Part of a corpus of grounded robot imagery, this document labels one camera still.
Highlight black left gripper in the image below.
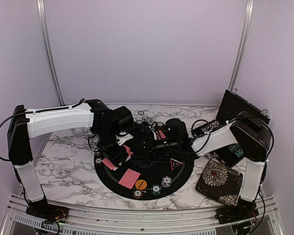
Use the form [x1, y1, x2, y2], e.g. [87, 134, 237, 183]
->
[96, 127, 129, 169]

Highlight red triangular marker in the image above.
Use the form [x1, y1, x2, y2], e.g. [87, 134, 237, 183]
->
[170, 158, 183, 171]

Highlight red poker chip stack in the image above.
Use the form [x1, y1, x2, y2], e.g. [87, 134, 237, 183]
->
[94, 158, 102, 165]

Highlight blue orange chip stack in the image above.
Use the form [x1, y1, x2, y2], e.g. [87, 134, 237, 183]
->
[161, 176, 172, 188]

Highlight orange big blind button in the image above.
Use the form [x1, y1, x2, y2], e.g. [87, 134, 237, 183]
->
[135, 179, 147, 190]

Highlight red playing card deck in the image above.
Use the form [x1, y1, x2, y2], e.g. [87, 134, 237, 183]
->
[102, 158, 118, 171]

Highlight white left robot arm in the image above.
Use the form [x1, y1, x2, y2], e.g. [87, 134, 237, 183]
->
[7, 98, 134, 218]

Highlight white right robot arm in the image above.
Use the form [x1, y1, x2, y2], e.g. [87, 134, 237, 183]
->
[146, 111, 274, 223]

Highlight blue orange chips on marble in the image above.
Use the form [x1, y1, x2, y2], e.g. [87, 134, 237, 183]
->
[142, 116, 153, 124]

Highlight round black poker mat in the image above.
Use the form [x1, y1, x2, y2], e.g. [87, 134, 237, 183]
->
[94, 121, 194, 200]

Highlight floral fabric pouch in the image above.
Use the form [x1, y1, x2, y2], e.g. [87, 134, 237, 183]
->
[196, 160, 243, 206]

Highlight black poker chip case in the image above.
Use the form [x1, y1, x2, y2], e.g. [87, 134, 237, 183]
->
[191, 90, 273, 167]

